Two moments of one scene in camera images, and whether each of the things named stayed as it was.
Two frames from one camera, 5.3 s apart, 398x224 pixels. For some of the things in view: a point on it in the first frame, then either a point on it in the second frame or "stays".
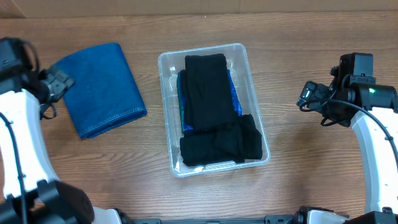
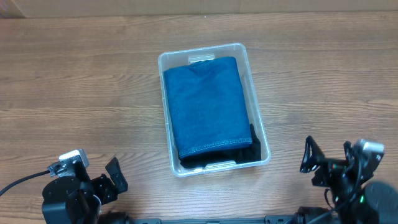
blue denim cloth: x=104 y=96 → x=208 y=106
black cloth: x=244 y=142 stays
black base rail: x=275 y=219 stays
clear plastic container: x=212 y=116 stays
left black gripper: x=59 y=83 → x=104 y=183
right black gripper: x=321 y=91 → x=333 y=168
